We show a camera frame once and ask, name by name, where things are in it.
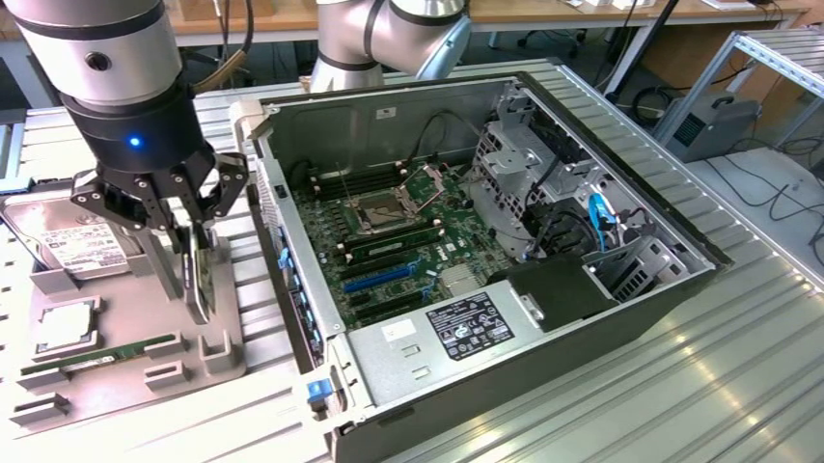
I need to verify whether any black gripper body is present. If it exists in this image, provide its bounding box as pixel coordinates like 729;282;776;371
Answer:
60;79;217;177

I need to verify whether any graphics card with black fan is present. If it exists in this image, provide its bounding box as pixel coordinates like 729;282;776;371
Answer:
179;221;219;325

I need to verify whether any silver hard disk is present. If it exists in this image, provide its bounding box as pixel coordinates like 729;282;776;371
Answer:
0;190;141;282

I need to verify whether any CPU socket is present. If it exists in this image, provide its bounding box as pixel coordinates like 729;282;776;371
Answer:
345;192;412;235

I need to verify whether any grey parts rack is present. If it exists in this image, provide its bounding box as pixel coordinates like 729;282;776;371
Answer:
6;211;249;439

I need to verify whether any silver CPU chip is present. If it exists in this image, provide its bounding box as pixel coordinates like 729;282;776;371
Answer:
36;303;96;352

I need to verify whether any green RAM stick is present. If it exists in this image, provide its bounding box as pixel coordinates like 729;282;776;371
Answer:
17;336;179;378
349;239;443;259

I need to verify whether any black expansion slot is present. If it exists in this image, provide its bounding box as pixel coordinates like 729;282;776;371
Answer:
356;301;434;323
351;290;424;313
337;259;412;282

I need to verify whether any metal socket cover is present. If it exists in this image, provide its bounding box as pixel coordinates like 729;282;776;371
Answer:
398;163;446;213

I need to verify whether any green motherboard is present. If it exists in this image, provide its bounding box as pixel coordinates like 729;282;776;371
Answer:
292;161;523;330

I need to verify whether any silver chipset heatsink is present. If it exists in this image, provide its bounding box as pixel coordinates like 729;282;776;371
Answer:
439;266;484;296

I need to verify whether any silver power supply unit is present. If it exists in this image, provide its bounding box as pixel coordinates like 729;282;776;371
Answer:
333;282;550;411

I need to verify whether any tall metal disk bay cage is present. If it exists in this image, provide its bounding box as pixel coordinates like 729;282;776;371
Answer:
472;118;623;264

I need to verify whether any blue case latch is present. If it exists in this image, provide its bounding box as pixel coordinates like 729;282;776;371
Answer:
304;379;335;404

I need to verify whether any black plastic shroud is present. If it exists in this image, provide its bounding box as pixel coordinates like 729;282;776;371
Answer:
484;254;625;335

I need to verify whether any black office chair base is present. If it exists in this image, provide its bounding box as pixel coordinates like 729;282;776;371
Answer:
516;28;589;49

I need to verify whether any open black PC case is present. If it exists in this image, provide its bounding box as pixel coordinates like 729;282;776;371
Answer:
241;70;734;463

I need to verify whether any low metal disk bay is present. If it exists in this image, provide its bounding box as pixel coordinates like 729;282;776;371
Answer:
582;234;702;304

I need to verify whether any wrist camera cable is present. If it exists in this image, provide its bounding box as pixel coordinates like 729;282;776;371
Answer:
189;0;257;94

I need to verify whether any black wire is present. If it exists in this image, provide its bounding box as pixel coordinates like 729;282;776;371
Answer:
408;110;483;170

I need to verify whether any wooden desk white frame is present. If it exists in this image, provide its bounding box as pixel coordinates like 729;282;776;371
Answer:
468;0;813;93
169;0;320;49

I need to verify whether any blue wire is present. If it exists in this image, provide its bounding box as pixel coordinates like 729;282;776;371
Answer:
585;191;625;255

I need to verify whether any grey box with handle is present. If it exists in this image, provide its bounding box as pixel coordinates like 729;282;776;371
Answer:
655;94;766;164

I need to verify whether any aluminium profile frame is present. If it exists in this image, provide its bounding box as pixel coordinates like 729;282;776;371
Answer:
653;28;824;146

